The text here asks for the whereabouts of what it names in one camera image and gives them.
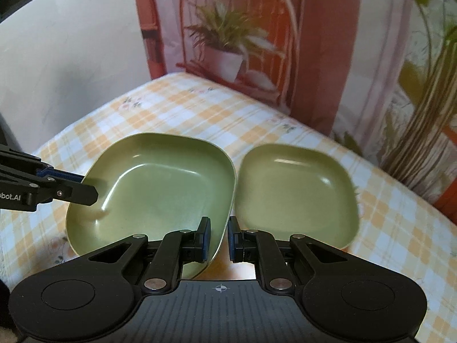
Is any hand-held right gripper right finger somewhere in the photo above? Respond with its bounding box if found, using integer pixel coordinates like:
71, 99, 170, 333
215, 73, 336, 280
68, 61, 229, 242
228, 216, 349, 294

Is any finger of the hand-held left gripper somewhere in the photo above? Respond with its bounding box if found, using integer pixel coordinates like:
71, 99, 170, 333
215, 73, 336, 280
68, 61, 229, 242
0, 146, 86, 186
30, 180, 99, 207

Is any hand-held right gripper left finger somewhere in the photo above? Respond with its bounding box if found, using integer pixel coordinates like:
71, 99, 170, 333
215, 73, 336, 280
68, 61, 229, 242
87, 216, 212, 292

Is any green square plate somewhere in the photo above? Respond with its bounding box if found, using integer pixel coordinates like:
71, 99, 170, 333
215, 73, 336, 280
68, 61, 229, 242
65, 133, 237, 281
234, 143, 360, 251

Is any yellow checked tablecloth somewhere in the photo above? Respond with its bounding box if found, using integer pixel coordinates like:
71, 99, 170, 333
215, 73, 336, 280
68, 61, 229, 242
0, 72, 457, 294

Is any printed wall cloth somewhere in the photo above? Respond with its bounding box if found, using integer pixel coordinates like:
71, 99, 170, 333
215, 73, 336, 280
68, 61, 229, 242
131, 0, 457, 218

